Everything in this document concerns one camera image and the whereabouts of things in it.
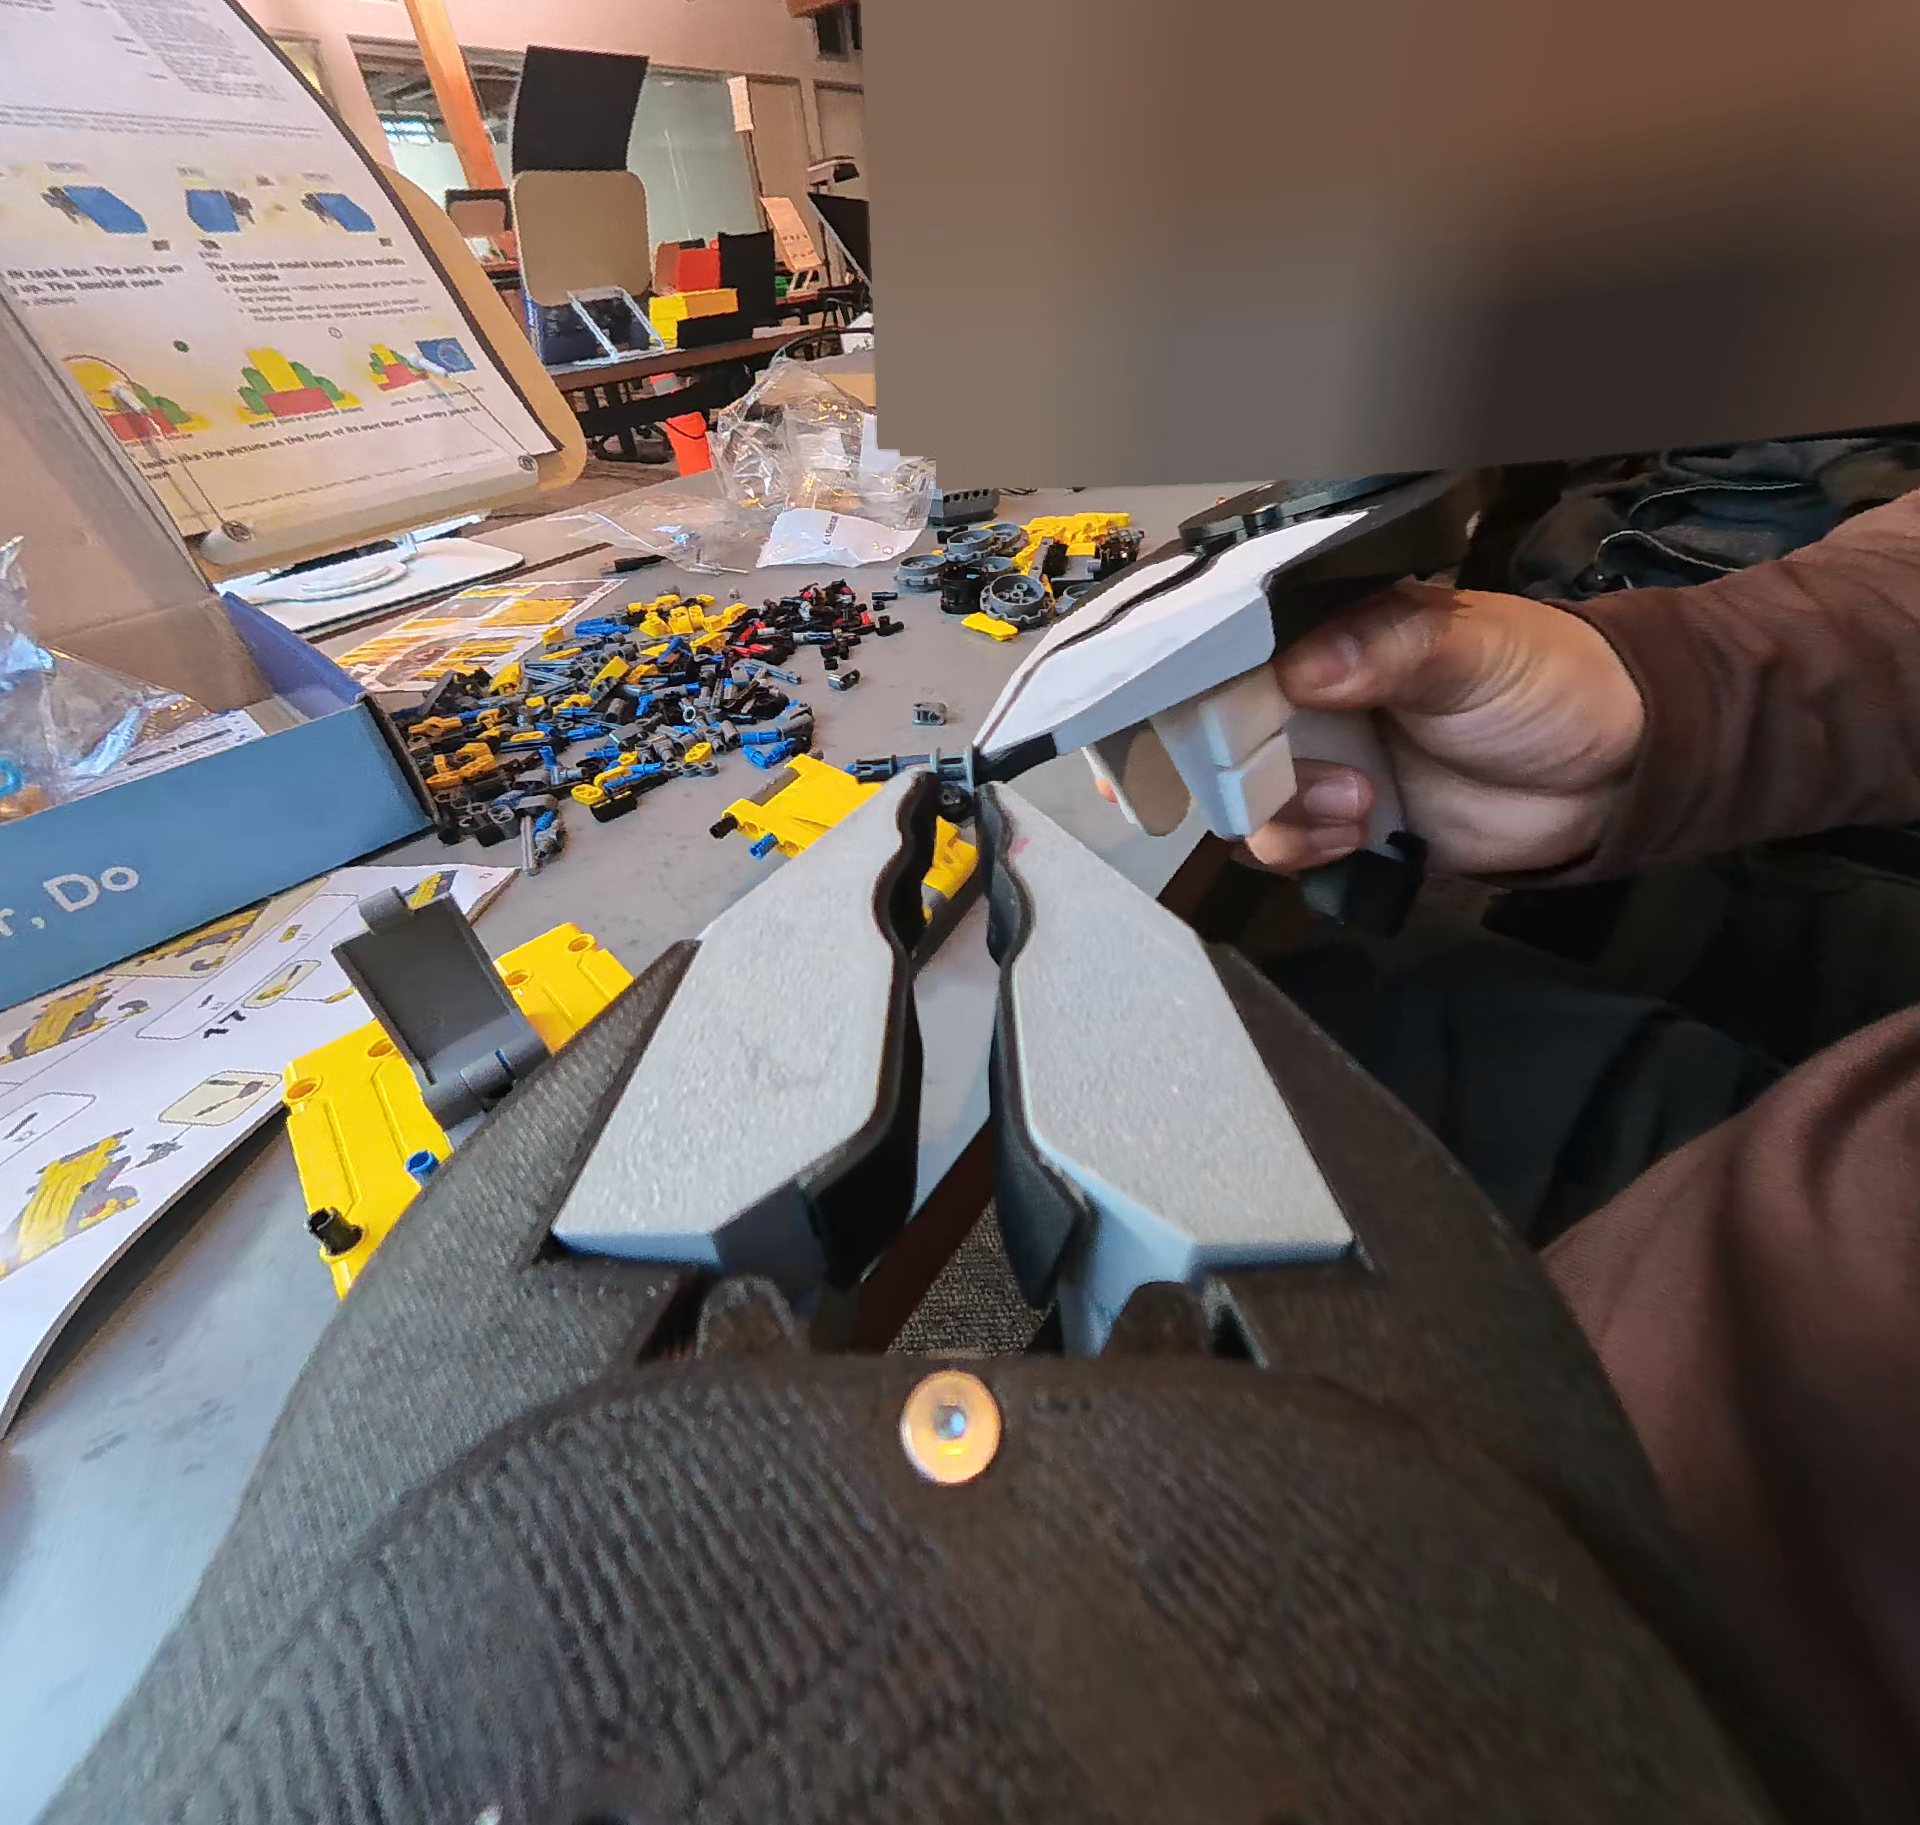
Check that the grey desk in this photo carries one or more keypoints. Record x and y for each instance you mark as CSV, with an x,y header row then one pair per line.
x,y
181,1406

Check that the grey connector with black pins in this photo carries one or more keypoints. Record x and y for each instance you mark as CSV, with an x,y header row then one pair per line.
x,y
949,771

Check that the yellow curved panel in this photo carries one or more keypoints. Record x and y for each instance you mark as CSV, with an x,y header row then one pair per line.
x,y
991,625

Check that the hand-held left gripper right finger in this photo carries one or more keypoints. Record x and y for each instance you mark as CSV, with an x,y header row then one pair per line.
x,y
1171,1091

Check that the white rounded tray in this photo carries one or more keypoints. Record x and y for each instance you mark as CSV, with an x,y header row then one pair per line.
x,y
390,581

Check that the blue cardboard box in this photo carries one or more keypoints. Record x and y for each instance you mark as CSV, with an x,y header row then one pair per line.
x,y
196,835

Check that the person's right hand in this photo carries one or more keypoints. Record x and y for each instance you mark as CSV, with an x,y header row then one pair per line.
x,y
1500,731

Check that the black yellow toy base assembly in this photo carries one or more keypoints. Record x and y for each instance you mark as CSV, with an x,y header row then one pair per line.
x,y
361,1135

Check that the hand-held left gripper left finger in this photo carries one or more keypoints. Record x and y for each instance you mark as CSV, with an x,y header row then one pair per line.
x,y
751,1076

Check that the open instruction booklet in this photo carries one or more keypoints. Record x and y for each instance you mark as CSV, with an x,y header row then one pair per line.
x,y
90,1105

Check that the pile of small loose bricks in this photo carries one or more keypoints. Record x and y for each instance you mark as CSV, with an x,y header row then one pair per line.
x,y
630,716

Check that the dark grey jacket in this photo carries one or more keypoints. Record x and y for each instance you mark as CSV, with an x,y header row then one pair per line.
x,y
1725,520

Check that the clear acrylic display stand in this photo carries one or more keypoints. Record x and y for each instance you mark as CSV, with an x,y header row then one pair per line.
x,y
615,327

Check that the person's black trousers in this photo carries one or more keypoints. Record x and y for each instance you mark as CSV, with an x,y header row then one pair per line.
x,y
1500,1076

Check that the clear bag with blue parts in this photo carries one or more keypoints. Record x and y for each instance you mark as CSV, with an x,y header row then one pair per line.
x,y
76,716

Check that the yellow printed sticker sheet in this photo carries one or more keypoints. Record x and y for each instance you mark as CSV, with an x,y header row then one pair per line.
x,y
481,625

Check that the red yellow block model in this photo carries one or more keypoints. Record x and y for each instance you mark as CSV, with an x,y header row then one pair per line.
x,y
706,287

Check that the heap of wheels and beams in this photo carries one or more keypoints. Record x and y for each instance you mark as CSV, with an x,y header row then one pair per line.
x,y
1020,581

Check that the yellow grey toy hood assembly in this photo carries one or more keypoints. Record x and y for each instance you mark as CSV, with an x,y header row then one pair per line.
x,y
795,806

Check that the dark background table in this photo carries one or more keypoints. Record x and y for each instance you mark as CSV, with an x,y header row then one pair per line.
x,y
675,372

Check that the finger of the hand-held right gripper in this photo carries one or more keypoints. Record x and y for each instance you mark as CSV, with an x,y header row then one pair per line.
x,y
1156,663
1290,543

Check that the plastic bag with white label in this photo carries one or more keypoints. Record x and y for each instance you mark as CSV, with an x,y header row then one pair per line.
x,y
841,538

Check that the clear plastic bag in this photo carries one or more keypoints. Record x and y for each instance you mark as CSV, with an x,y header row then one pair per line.
x,y
810,445

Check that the beige rounded board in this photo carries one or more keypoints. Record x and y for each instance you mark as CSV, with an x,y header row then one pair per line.
x,y
582,235

